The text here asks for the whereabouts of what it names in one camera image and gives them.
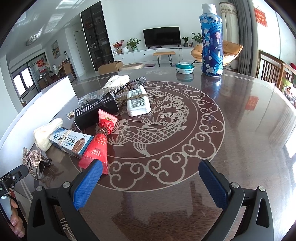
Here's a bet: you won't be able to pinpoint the cream knitted glove far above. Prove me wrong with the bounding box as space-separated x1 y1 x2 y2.
102 75 130 89

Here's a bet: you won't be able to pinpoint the small potted plant centre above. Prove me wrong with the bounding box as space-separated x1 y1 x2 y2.
182 37 189 48

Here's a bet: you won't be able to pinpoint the black cardboard box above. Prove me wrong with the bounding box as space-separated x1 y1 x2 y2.
74 93 119 130

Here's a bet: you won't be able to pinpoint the red flower vase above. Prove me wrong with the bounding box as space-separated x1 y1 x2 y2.
112 40 123 54

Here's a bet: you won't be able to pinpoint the white storage bin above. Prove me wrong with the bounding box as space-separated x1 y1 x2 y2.
1 77 75 175

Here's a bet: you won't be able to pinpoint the framed wall painting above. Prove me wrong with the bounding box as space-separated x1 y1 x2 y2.
51 41 61 59

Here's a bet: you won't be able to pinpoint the blue white ointment box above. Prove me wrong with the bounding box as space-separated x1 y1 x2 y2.
49 128 94 159

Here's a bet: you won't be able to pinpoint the wooden bench stool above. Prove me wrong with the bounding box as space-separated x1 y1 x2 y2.
152 51 176 67

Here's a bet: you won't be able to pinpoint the cream knitted glove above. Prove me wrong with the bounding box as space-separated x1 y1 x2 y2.
33 118 63 152
102 75 130 89

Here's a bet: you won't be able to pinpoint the dark glass display cabinet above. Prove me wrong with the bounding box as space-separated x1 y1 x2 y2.
80 1 114 71

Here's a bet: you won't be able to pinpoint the grey curtain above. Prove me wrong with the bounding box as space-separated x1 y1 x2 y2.
229 0 258 77

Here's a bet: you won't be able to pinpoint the rimless black folded eyeglasses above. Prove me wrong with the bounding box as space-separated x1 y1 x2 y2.
110 76 147 96

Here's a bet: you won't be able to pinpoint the white tv cabinet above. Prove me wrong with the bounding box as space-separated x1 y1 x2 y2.
114 47 195 65

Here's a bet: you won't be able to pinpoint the green potted plant left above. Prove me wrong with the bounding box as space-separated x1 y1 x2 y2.
126 38 140 51

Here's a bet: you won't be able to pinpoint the teal round cream jar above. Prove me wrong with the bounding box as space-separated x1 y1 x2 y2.
176 62 194 74

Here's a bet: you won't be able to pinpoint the green potted plant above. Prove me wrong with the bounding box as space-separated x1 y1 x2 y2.
126 38 140 51
191 32 203 44

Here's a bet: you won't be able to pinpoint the blue patterned tall bottle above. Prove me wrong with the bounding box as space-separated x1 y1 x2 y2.
199 4 223 77

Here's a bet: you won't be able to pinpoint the person's left hand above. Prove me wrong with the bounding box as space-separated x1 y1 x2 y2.
10 199 25 238

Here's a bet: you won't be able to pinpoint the plastic bag of chopsticks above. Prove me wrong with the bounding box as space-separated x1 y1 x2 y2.
78 88 110 106

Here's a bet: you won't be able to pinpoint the patterned fabric bow hairclip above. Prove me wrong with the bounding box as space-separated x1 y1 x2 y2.
22 147 52 174

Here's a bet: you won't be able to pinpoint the cardboard box on floor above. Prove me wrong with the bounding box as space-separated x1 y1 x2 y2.
98 61 123 74

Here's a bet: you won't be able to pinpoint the orange lounge chair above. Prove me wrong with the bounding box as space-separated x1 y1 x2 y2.
191 40 243 66

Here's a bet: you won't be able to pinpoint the wooden dining chair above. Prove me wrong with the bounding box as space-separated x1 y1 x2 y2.
255 50 295 90

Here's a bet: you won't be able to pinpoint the red wall decoration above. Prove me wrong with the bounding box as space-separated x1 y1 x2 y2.
254 8 267 27

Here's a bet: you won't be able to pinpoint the black flat television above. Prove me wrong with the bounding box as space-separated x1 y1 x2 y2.
143 27 181 47

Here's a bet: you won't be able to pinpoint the cream knitted glove near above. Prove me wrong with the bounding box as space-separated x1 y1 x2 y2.
33 118 63 152

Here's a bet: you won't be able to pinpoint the green potted plant right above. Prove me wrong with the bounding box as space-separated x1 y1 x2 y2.
191 32 203 44

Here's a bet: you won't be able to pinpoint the red candy wrapper packet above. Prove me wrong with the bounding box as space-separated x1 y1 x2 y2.
78 109 118 175

